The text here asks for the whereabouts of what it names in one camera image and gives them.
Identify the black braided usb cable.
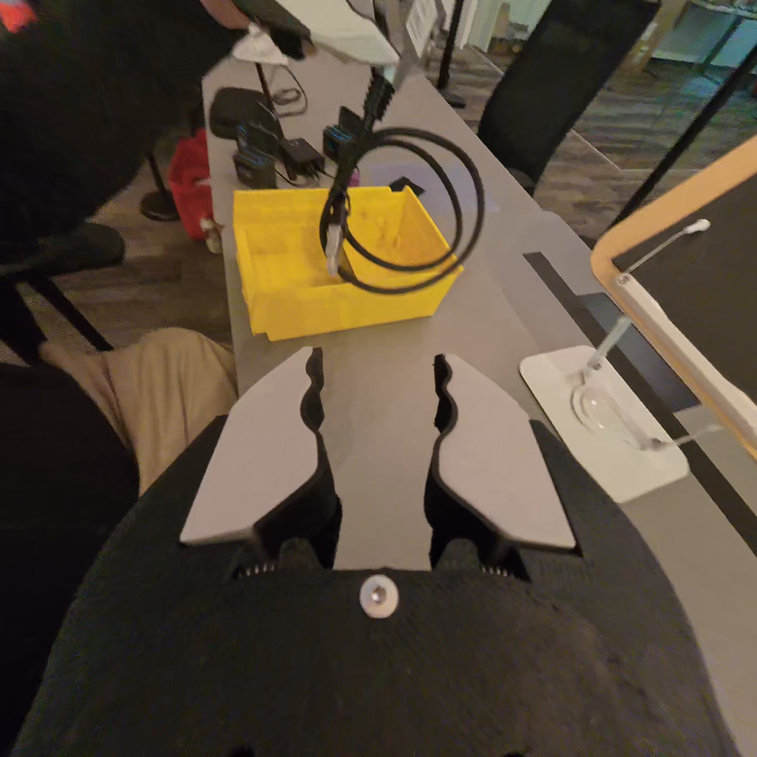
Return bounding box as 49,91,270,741
318,74,487,295

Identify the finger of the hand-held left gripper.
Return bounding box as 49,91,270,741
278,0,403,66

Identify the white stand base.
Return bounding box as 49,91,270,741
519,345,692,505

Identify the person's left forearm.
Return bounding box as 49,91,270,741
0,0,255,237

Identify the thin black cable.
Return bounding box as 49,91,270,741
269,65,308,119

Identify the black rounded case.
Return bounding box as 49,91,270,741
209,87,279,142

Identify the person's leg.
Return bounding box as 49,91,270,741
38,328,239,498

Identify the black round stand base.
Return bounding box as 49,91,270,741
140,148,181,222

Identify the person's torso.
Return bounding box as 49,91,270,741
0,361,143,757

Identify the black power adapter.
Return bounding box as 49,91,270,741
278,137,327,181

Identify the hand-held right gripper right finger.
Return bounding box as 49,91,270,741
423,353,578,570

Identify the black dock with blue ports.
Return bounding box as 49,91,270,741
322,106,363,157

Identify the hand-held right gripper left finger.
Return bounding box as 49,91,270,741
179,347,344,570

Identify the red plastic bin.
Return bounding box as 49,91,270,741
168,127,215,242

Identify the black metal stand pole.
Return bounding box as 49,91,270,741
436,0,468,110
612,56,757,231

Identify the black office chair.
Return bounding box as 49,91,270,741
0,222,126,367
476,0,662,196

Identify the black adapter with blue ports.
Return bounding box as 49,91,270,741
232,121,279,190

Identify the yellow plastic bin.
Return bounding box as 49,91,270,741
232,185,465,343

